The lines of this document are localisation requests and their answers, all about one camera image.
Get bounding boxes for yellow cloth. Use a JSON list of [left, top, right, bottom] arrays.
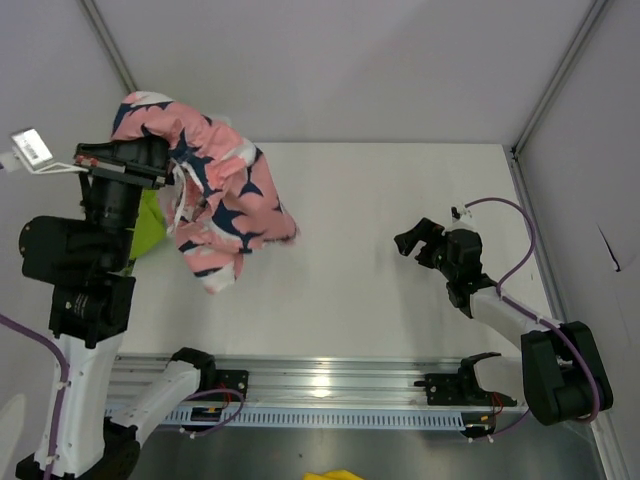
[[302, 469, 364, 480]]

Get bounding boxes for pink shark print shorts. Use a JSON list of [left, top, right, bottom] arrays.
[[111, 91, 298, 294]]

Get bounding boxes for lime green shorts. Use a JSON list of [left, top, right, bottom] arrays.
[[123, 190, 166, 276]]

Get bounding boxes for aluminium frame post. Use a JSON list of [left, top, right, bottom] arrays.
[[77, 0, 139, 94], [510, 0, 614, 161]]

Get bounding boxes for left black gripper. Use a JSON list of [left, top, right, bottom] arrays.
[[78, 111, 180, 265]]

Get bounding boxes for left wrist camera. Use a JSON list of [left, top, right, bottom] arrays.
[[1, 127, 88, 175]]

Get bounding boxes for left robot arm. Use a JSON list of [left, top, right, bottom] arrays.
[[15, 136, 217, 479]]

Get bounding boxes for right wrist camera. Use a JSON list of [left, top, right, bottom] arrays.
[[447, 206, 476, 232]]

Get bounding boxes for left aluminium frame post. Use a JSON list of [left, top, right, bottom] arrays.
[[77, 0, 139, 94]]

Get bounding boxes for white perforated plastic basket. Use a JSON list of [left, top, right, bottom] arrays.
[[207, 114, 232, 127]]

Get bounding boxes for slotted cable duct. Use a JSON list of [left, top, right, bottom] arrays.
[[107, 404, 531, 431]]

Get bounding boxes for right aluminium frame post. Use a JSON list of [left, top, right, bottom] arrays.
[[510, 0, 614, 161]]

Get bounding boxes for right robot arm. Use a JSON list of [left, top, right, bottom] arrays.
[[394, 218, 614, 426]]

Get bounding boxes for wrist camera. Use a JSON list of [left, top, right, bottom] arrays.
[[1, 127, 88, 175], [447, 206, 476, 232]]

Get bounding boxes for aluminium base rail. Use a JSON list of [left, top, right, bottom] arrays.
[[107, 355, 531, 405]]

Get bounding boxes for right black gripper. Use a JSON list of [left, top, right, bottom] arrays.
[[393, 218, 457, 281]]

